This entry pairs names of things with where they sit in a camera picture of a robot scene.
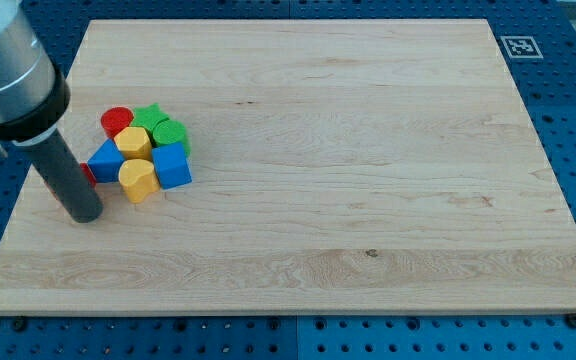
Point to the red star block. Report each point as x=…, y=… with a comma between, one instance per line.
x=88, y=174

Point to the yellow hexagon block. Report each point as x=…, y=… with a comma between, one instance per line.
x=134, y=143

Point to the yellow heart block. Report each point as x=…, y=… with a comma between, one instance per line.
x=138, y=179

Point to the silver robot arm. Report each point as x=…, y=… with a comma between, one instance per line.
x=33, y=92

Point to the red cylinder block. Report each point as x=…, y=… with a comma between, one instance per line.
x=115, y=119

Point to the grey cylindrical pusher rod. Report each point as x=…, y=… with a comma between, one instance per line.
x=55, y=163

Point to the blue cube block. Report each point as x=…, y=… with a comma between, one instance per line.
x=171, y=165

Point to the wooden board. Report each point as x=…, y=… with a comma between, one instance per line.
x=364, y=167

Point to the green star block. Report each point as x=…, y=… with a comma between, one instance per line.
x=148, y=117

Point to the white fiducial marker tag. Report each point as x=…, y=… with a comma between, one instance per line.
x=521, y=47

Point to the blue triangle block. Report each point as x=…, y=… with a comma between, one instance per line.
x=106, y=162

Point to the green cylinder block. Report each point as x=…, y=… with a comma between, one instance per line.
x=171, y=131

